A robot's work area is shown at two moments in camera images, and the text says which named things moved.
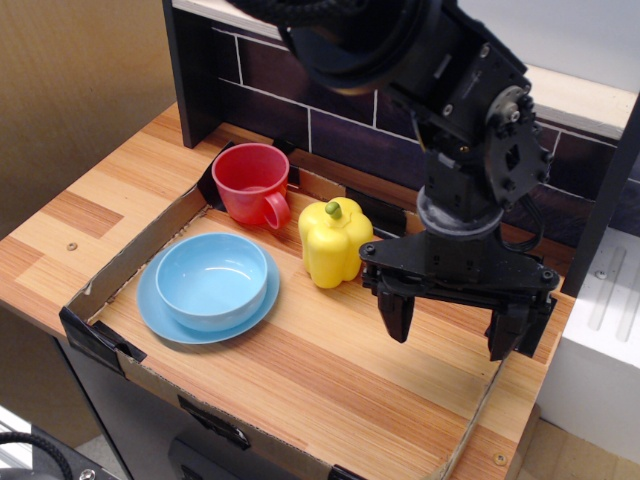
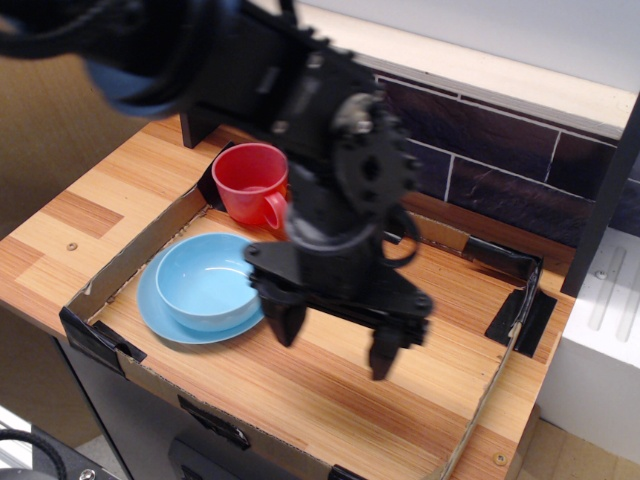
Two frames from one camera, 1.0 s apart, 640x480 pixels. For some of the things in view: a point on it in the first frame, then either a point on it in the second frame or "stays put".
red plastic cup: x=251 y=179 stays put
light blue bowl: x=212 y=282 stays put
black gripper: x=463 y=269 → x=349 y=277
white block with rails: x=592 y=387 stays put
